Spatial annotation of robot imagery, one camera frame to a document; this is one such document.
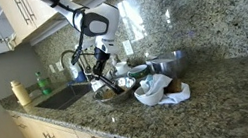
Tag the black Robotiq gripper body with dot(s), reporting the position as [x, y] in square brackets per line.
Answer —
[101, 58]

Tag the black and silver spatula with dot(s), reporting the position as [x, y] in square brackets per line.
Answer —
[113, 86]

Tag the wide shallow silver bowl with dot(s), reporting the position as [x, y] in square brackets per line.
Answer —
[130, 84]

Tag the white ceramic bowl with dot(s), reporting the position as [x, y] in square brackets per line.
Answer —
[149, 99]

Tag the deep silver bowl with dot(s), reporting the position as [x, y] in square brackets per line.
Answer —
[171, 67]

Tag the white and blue soap bottle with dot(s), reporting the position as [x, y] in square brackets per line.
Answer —
[79, 76]

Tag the white cup with saucer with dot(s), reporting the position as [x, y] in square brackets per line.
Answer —
[121, 68]

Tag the white saucer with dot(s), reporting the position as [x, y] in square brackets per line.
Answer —
[121, 76]

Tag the beige grains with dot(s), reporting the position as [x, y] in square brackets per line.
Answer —
[108, 94]

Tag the green Christmas mug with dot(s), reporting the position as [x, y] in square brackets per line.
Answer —
[138, 73]

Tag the grey curved faucet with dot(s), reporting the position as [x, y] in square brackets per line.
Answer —
[63, 55]

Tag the stainless steel sink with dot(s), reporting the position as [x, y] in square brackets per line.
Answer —
[63, 97]

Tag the green plastic bottle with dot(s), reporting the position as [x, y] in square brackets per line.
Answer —
[44, 85]

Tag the white cloth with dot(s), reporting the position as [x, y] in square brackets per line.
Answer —
[158, 81]

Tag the brown sponge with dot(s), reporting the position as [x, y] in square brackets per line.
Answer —
[174, 86]

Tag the beige bottle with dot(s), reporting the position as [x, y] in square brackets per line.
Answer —
[21, 94]

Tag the white double wall outlet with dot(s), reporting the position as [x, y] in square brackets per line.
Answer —
[128, 48]

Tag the small white wall outlet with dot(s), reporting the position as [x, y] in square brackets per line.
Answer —
[52, 68]
[59, 66]

